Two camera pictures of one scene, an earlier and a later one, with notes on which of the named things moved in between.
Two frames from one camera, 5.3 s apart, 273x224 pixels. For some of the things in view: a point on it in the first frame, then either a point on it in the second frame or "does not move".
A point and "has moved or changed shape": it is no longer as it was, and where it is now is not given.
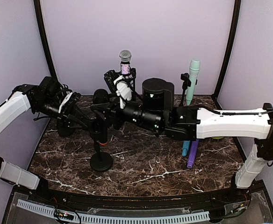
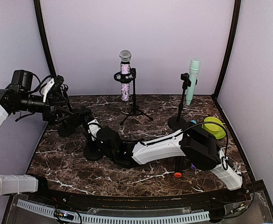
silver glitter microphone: x=125 y=55 does not move
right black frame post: x=237 y=8 does not move
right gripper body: x=118 y=98 → x=92 y=135
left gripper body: x=63 y=115 → x=48 y=115
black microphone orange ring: x=100 y=115 → x=178 y=167
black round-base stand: x=65 y=129 has moved or changed shape
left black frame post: x=47 y=46 does not move
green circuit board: x=63 y=215 does not move
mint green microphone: x=194 y=67 does not move
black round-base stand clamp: x=99 y=162 → x=94 y=150
